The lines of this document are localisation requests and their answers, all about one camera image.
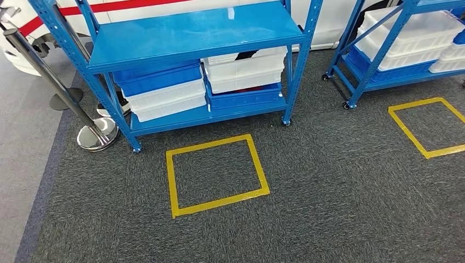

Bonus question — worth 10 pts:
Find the blue metal shelf rack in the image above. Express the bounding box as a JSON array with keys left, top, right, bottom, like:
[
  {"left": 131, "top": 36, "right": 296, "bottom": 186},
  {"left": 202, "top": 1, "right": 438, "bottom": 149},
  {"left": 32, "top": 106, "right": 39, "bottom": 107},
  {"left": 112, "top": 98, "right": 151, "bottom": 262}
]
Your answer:
[{"left": 28, "top": 0, "right": 324, "bottom": 153}]

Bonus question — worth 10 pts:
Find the blue wheeled shelf rack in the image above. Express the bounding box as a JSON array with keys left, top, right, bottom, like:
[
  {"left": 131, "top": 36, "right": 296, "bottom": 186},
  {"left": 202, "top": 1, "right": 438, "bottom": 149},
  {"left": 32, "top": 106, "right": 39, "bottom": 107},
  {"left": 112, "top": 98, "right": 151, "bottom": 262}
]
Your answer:
[{"left": 321, "top": 0, "right": 465, "bottom": 110}]

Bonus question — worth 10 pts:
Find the red plastic bin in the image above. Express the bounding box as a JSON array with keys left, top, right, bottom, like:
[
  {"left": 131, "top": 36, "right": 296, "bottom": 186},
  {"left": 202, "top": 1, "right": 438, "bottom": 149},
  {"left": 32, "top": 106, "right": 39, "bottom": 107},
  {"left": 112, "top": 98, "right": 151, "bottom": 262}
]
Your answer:
[{"left": 232, "top": 85, "right": 270, "bottom": 94}]

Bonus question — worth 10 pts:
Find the white plastic crate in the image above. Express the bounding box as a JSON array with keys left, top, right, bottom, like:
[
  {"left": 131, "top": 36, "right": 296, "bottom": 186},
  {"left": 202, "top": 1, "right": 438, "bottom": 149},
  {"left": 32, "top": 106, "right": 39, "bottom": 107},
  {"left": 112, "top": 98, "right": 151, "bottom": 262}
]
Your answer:
[
  {"left": 354, "top": 6, "right": 465, "bottom": 71},
  {"left": 429, "top": 43, "right": 465, "bottom": 73},
  {"left": 121, "top": 78, "right": 207, "bottom": 111},
  {"left": 201, "top": 46, "right": 288, "bottom": 94},
  {"left": 132, "top": 96, "right": 208, "bottom": 123}
]

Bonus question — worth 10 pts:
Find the yellow floor tape square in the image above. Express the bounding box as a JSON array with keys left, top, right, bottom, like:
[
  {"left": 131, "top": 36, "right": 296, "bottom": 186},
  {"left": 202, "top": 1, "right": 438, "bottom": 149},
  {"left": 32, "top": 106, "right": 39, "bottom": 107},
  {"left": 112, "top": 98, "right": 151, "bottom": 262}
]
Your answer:
[
  {"left": 166, "top": 134, "right": 271, "bottom": 219},
  {"left": 388, "top": 97, "right": 465, "bottom": 159}
]

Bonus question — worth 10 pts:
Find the person's black white shoe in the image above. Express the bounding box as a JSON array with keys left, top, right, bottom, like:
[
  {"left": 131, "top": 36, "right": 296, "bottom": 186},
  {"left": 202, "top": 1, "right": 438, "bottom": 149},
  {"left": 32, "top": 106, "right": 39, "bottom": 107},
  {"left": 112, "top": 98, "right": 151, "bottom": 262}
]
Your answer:
[{"left": 96, "top": 90, "right": 132, "bottom": 119}]

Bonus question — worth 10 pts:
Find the white car red stripe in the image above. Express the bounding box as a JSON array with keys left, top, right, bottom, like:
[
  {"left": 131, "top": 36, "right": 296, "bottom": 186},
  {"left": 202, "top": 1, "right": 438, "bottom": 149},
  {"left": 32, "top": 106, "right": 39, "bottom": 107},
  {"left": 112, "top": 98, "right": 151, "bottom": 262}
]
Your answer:
[{"left": 0, "top": 0, "right": 400, "bottom": 77}]

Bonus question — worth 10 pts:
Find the chrome stanchion post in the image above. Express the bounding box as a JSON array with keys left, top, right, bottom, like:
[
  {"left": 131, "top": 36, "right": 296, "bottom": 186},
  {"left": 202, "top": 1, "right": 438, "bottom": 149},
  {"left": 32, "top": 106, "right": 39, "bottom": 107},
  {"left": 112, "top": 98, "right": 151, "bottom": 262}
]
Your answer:
[{"left": 3, "top": 28, "right": 120, "bottom": 152}]

